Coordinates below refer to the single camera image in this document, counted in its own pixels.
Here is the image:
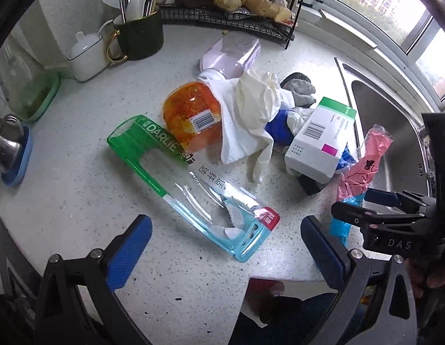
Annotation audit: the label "pink plastic bag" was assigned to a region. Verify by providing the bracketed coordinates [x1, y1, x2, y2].
[336, 125, 393, 206]

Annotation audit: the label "window frame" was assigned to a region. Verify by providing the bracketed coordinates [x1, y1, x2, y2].
[306, 0, 445, 109]

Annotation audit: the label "stainless steel sink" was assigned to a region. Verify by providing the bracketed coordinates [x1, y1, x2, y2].
[335, 58, 436, 197]

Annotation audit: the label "blue plastic cap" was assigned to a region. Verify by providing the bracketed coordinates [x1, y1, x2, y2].
[264, 110, 294, 146]

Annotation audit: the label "green plastic tray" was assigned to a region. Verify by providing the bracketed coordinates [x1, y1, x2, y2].
[9, 72, 61, 122]

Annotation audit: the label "cream latex glove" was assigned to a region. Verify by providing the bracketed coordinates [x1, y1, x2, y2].
[236, 69, 282, 184]

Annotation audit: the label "Darlie toothbrush blister pack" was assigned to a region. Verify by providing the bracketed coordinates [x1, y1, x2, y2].
[107, 114, 280, 262]

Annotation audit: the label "clear purple soap bottle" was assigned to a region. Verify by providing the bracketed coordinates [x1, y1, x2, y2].
[197, 32, 261, 80]

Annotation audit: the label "green white cardboard box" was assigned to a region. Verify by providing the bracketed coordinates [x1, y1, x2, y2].
[285, 97, 356, 184]

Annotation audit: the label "black wire shelf rack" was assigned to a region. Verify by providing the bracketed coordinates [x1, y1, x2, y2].
[161, 0, 303, 47]

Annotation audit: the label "white ceramic sugar pot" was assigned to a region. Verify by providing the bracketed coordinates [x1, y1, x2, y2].
[66, 20, 113, 82]

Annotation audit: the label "orange plastic cup container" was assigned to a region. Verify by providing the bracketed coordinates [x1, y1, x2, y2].
[162, 81, 222, 153]

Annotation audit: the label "glass carafe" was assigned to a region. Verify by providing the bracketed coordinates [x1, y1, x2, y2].
[0, 34, 45, 105]

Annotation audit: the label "blue white plastic wrapper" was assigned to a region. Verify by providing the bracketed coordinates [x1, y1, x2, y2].
[329, 146, 363, 246]

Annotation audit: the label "white paper towel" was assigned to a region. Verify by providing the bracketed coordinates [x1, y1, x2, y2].
[205, 78, 295, 164]

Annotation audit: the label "ginger root pieces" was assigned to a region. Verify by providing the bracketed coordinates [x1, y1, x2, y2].
[213, 0, 292, 23]

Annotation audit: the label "grey black sock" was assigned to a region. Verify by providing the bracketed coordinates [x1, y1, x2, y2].
[280, 72, 316, 108]

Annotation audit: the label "blue coaster dish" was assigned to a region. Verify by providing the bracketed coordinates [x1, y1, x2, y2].
[1, 126, 33, 187]

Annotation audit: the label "small steel teapot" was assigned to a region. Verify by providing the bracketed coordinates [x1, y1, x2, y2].
[0, 114, 24, 174]

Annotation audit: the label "dark green utensil mug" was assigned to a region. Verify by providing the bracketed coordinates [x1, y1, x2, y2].
[105, 8, 164, 63]

